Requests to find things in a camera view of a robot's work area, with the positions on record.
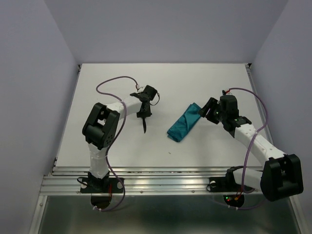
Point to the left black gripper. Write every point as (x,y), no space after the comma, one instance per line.
(147,114)

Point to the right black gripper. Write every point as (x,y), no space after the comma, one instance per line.
(210,104)

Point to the teal cloth napkin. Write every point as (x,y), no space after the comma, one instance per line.
(179,130)

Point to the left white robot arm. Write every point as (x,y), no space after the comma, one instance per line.
(100,131)

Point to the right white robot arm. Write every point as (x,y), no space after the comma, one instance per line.
(281,174)

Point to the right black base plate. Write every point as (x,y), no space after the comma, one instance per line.
(223,184)

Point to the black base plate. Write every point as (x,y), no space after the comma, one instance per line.
(223,184)
(109,185)

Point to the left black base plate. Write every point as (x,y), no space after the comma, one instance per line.
(109,185)

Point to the aluminium front rail frame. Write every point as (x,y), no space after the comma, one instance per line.
(165,182)

